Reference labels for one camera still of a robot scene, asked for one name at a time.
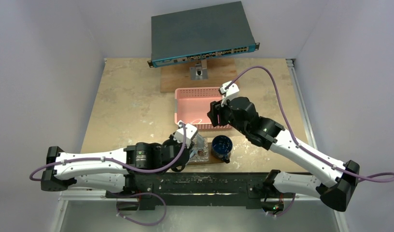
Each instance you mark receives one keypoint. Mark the oval wooden tray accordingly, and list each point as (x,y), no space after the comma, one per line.
(212,159)

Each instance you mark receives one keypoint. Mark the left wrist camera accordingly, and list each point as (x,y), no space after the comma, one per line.
(185,133)

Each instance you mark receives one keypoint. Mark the metal stand bracket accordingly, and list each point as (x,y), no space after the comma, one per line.
(199,71)

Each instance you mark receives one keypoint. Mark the pink plastic basket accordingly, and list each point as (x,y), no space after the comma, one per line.
(192,104)

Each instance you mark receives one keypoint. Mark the network switch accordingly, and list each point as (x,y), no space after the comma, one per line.
(199,34)

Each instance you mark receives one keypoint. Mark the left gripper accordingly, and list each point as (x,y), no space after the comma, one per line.
(172,141)

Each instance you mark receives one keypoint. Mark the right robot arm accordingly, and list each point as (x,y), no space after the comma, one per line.
(331,180)

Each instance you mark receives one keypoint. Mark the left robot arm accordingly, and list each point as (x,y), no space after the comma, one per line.
(109,170)

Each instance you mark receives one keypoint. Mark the blue cup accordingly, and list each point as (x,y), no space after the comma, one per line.
(221,147)

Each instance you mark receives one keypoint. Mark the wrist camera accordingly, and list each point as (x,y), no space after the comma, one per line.
(185,133)
(229,91)

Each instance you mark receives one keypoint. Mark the black base frame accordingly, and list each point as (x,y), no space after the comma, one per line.
(199,189)

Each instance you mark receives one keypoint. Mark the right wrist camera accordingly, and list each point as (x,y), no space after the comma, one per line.
(229,91)

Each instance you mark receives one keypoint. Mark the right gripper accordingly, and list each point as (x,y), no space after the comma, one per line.
(217,113)

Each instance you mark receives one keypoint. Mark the wooden base board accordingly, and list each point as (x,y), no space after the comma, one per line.
(220,70)

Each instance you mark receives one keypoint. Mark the clear acrylic holder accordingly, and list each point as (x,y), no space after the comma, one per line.
(198,156)

